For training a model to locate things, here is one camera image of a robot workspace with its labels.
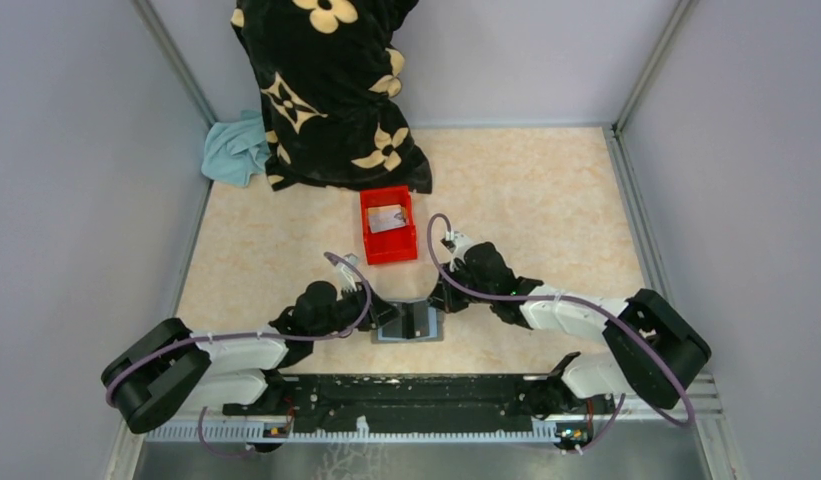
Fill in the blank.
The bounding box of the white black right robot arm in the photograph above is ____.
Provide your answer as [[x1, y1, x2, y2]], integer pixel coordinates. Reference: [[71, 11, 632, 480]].
[[431, 232, 712, 412]]

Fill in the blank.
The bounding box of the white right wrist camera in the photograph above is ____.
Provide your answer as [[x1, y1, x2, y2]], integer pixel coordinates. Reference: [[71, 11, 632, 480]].
[[442, 230, 476, 271]]

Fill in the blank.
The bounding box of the light blue cloth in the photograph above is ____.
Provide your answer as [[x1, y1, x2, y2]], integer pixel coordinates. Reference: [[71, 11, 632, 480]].
[[201, 110, 269, 188]]

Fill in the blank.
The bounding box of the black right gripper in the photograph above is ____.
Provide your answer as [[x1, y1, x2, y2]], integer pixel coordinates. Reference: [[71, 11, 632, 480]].
[[425, 259, 495, 314]]

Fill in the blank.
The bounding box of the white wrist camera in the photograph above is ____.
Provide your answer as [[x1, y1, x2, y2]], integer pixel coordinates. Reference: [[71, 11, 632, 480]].
[[335, 254, 359, 296], [442, 230, 476, 271]]

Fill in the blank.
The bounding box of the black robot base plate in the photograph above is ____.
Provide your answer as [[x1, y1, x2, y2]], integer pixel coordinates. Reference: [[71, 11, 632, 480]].
[[222, 372, 615, 434]]

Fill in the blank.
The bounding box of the silver credit card in bin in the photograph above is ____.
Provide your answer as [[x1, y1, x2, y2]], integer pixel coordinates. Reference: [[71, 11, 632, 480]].
[[366, 204, 409, 234]]

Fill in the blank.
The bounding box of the grey slotted cable duct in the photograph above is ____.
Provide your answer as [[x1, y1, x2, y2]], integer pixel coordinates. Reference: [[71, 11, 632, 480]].
[[145, 417, 561, 444]]

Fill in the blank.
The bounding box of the grey card holder wallet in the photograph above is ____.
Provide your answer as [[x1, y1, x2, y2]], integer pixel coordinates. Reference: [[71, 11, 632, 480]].
[[371, 300, 445, 344]]

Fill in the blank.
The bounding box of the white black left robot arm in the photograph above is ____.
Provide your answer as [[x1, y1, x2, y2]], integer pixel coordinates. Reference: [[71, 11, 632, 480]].
[[101, 281, 401, 434]]

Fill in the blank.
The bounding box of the black floral blanket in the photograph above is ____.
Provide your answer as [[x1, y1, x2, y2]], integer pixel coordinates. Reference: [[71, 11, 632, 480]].
[[230, 0, 433, 194]]

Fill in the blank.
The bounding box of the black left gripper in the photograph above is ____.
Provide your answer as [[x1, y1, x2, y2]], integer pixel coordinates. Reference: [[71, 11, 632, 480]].
[[311, 279, 406, 340]]

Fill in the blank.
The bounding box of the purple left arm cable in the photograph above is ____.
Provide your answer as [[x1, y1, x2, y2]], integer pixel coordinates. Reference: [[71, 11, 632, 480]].
[[105, 251, 374, 460]]

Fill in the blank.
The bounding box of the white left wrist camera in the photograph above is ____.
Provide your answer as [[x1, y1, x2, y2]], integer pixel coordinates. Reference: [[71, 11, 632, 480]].
[[335, 254, 359, 296]]

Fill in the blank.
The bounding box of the red plastic bin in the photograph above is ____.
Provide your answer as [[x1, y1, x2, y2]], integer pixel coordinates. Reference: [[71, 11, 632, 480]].
[[359, 185, 418, 266]]

